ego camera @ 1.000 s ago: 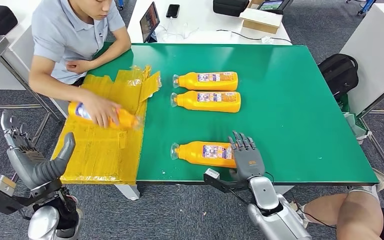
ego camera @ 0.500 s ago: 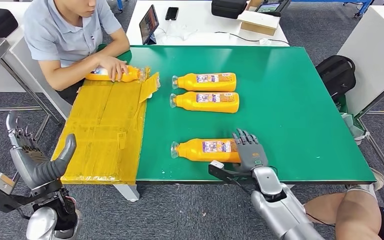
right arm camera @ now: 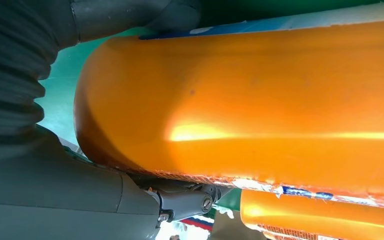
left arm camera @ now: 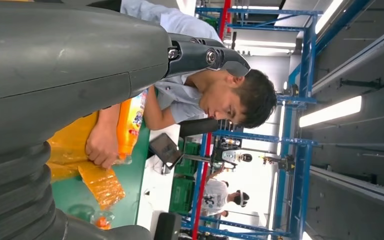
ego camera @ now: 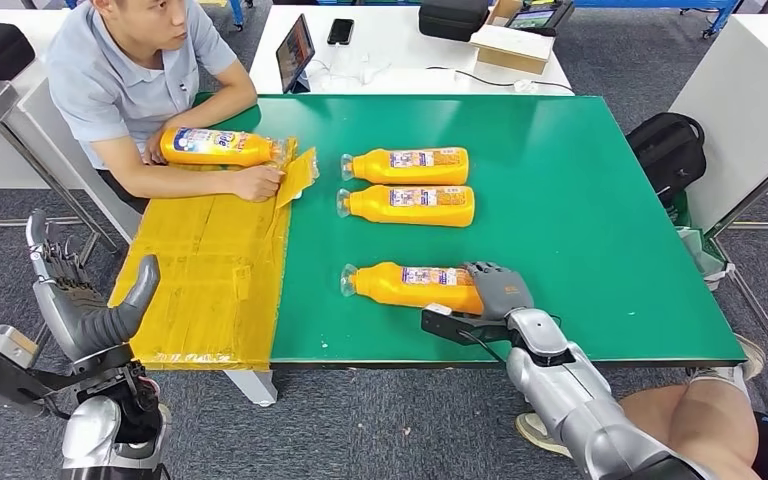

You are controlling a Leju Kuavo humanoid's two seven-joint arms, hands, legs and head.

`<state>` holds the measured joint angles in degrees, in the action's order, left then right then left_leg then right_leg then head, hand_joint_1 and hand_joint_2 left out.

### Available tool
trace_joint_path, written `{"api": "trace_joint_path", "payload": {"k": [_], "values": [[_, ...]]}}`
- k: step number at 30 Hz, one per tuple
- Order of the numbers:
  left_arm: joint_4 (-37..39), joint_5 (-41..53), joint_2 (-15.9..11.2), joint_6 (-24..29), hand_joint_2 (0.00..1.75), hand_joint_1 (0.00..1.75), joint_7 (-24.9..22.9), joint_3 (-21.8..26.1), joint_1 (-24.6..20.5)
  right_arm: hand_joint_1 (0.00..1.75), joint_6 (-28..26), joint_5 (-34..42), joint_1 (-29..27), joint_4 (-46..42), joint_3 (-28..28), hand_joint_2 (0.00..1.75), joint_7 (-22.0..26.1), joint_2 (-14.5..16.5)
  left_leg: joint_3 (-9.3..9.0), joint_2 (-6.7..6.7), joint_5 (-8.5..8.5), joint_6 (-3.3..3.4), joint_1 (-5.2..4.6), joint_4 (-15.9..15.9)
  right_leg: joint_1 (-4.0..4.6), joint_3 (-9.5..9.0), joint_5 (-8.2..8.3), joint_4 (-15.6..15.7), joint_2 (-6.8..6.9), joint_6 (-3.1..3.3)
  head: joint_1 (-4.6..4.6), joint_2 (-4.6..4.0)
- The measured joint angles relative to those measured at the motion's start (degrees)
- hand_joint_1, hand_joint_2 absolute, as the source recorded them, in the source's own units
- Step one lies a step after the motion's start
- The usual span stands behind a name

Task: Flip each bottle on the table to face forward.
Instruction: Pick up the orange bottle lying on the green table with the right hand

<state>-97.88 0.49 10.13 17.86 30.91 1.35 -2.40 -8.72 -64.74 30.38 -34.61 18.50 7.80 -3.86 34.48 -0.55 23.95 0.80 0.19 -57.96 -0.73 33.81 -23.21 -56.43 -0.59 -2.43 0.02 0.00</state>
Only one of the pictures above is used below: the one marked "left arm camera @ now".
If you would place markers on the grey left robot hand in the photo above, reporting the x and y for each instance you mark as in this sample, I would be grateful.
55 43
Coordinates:
62 59

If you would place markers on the orange detergent bottle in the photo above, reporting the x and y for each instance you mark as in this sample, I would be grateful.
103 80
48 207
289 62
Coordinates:
130 126
103 222

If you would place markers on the person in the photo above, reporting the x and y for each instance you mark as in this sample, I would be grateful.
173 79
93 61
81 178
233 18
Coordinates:
215 197
185 96

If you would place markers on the yellow taped cardboard sheet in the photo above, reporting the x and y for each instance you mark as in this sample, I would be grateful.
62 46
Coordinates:
102 185

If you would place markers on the black tablet on stand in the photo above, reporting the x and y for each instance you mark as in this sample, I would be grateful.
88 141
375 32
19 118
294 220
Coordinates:
165 149

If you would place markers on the black chair backrest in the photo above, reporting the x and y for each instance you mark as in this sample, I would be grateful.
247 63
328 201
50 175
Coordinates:
198 127

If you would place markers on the green plastic crate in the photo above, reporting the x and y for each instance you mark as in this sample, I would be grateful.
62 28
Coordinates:
182 195
187 165

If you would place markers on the white table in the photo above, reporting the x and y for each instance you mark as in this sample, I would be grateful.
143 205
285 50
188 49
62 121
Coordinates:
152 198

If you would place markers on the black bag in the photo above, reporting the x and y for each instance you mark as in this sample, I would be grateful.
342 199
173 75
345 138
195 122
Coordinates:
167 228

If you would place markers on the ceiling light strip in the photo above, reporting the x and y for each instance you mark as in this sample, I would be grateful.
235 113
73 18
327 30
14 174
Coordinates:
328 15
331 111

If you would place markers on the red metal post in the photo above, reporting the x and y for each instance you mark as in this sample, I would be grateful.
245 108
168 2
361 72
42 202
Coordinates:
202 185

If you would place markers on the blue metal rack frame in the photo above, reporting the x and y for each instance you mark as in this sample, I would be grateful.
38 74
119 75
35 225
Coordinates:
299 185

